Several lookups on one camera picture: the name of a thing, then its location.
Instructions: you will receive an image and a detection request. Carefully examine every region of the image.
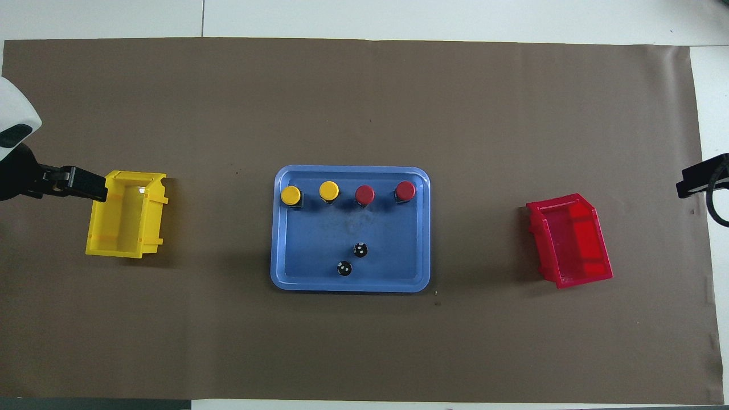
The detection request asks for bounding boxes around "yellow plastic bin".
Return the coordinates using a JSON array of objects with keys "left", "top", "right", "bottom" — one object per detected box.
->
[{"left": 85, "top": 170, "right": 170, "bottom": 259}]

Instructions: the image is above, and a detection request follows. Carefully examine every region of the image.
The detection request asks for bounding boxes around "brown paper table mat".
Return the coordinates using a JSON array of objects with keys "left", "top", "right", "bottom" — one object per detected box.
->
[{"left": 0, "top": 37, "right": 724, "bottom": 406}]

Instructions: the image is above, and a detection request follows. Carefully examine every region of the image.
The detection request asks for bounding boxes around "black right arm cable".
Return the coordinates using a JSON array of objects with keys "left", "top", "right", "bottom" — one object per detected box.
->
[{"left": 705, "top": 165, "right": 729, "bottom": 227}]

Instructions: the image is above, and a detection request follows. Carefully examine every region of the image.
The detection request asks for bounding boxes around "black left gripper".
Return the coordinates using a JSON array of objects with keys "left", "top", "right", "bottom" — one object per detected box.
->
[{"left": 0, "top": 142, "right": 108, "bottom": 203}]

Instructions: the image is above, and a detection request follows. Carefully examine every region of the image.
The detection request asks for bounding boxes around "red plastic bin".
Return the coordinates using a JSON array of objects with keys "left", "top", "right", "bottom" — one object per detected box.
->
[{"left": 525, "top": 193, "right": 614, "bottom": 290}]

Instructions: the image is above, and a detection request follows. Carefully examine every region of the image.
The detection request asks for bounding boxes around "blue plastic tray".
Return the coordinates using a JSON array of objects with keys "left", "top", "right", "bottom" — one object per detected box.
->
[{"left": 270, "top": 165, "right": 432, "bottom": 294}]

